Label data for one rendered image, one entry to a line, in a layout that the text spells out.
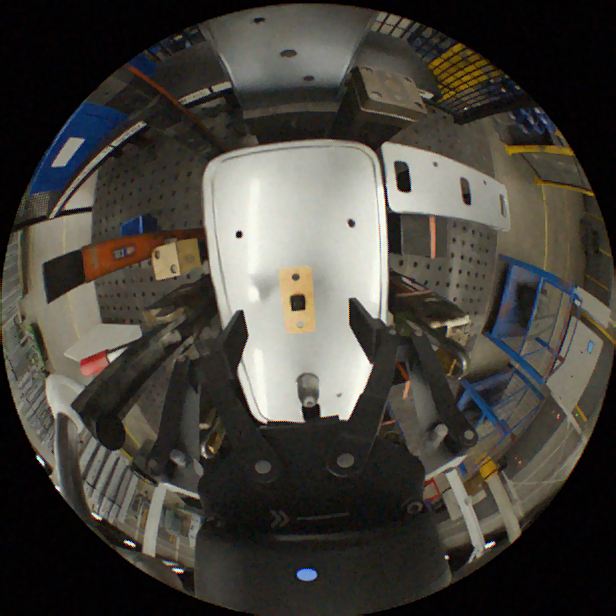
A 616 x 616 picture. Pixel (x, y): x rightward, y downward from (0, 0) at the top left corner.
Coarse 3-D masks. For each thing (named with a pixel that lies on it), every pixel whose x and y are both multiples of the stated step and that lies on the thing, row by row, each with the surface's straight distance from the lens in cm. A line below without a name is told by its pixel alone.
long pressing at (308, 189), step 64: (256, 192) 25; (320, 192) 25; (384, 192) 28; (256, 256) 25; (320, 256) 25; (384, 256) 27; (256, 320) 27; (320, 320) 27; (384, 320) 30; (256, 384) 33; (320, 384) 33
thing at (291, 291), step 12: (288, 276) 25; (300, 276) 25; (288, 288) 25; (300, 288) 25; (312, 288) 25; (288, 300) 26; (300, 300) 25; (312, 300) 26; (288, 312) 26; (300, 312) 26; (312, 312) 26; (288, 324) 27; (312, 324) 27
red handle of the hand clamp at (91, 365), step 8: (176, 328) 24; (168, 336) 24; (176, 336) 24; (128, 344) 26; (168, 344) 25; (104, 352) 27; (112, 352) 26; (120, 352) 26; (88, 360) 28; (96, 360) 27; (104, 360) 27; (112, 360) 27; (80, 368) 30; (88, 368) 28; (96, 368) 28; (88, 376) 30
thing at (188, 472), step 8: (176, 456) 10; (184, 456) 10; (192, 456) 10; (184, 464) 10; (192, 464) 10; (176, 472) 10; (184, 472) 10; (192, 472) 10; (200, 472) 10; (176, 480) 10; (184, 480) 10; (192, 480) 10; (168, 488) 11; (176, 488) 10; (184, 488) 10; (192, 488) 10; (192, 496) 10
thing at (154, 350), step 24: (144, 336) 22; (120, 360) 20; (144, 360) 22; (168, 360) 23; (96, 384) 18; (120, 384) 20; (144, 384) 21; (72, 408) 19; (96, 408) 19; (120, 408) 19; (96, 432) 16; (120, 432) 16
